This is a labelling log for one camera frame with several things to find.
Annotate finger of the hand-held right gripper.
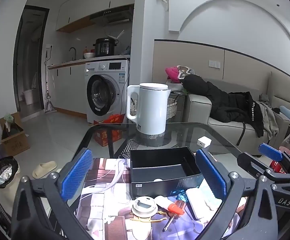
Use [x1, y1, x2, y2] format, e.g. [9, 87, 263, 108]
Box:
[237, 152, 290, 184]
[259, 143, 290, 174]

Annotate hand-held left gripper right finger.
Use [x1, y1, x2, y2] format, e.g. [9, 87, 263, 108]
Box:
[195, 148, 279, 240]

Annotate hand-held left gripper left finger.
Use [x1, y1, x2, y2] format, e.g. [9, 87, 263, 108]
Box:
[10, 148, 95, 240]

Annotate clear orange handle screwdriver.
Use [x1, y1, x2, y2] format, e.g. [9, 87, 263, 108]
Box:
[162, 199, 185, 232]

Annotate black box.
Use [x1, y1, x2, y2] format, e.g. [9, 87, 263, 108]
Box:
[129, 146, 203, 198]

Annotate white tube with red cap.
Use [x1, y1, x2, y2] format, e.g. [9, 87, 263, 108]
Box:
[154, 195, 179, 212]

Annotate gold hair clip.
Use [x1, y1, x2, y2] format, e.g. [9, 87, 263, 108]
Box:
[129, 211, 168, 223]

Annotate red can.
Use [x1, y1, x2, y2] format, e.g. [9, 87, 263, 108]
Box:
[270, 159, 287, 174]

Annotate pale blue packet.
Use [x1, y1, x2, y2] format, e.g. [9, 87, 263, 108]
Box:
[199, 180, 223, 210]

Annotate printed table mat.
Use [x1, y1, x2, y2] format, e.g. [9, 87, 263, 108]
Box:
[76, 157, 248, 240]

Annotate white power bank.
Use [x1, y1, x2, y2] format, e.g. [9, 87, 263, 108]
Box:
[186, 187, 210, 220]

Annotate grey garment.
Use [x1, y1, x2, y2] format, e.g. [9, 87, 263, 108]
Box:
[257, 101, 279, 140]

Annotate beige slipper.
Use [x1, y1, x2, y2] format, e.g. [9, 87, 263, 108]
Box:
[32, 162, 57, 179]

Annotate white cube charger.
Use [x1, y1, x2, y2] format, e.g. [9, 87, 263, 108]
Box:
[197, 136, 212, 147]

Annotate red cardboard box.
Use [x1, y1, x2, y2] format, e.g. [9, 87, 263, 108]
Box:
[93, 114, 125, 147]

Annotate beige sofa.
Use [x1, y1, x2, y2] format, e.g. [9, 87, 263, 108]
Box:
[184, 71, 290, 153]

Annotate brown cardboard box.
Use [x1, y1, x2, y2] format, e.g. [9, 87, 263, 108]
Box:
[0, 112, 31, 157]

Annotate trash bin with black bag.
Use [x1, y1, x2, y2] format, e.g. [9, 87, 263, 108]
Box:
[0, 156, 20, 189]

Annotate white round device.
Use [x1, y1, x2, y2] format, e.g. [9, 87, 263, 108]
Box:
[131, 197, 158, 218]

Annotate mop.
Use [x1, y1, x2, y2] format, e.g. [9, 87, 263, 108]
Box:
[44, 51, 57, 114]

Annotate white wicker basket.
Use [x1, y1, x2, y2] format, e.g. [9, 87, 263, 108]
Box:
[130, 95, 179, 123]

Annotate black jacket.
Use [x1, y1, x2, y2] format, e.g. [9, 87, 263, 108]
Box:
[182, 74, 264, 138]

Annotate white washing machine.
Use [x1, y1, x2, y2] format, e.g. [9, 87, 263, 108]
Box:
[85, 60, 130, 124]

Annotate white electric kettle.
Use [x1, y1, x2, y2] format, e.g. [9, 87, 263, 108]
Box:
[126, 82, 172, 136]

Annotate white kitchen counter cabinets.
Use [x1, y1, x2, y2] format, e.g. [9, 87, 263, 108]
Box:
[47, 55, 130, 113]

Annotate white bucket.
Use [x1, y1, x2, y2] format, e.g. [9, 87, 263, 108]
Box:
[22, 89, 35, 105]

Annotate patterned cloth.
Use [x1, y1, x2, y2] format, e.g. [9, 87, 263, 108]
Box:
[176, 65, 195, 79]

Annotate pink cloth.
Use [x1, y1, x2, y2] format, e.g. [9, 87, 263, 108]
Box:
[165, 67, 183, 82]

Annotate black framed door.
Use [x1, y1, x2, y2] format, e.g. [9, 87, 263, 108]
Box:
[13, 6, 50, 115]

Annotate black pressure cooker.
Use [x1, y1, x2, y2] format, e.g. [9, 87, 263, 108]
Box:
[93, 38, 117, 57]

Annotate white router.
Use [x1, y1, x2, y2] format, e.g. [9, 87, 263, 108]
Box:
[104, 29, 125, 43]

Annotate range hood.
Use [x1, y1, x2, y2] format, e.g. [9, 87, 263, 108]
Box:
[89, 5, 133, 25]

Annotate white upper cabinets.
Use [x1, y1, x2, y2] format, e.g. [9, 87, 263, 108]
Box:
[56, 0, 135, 32]

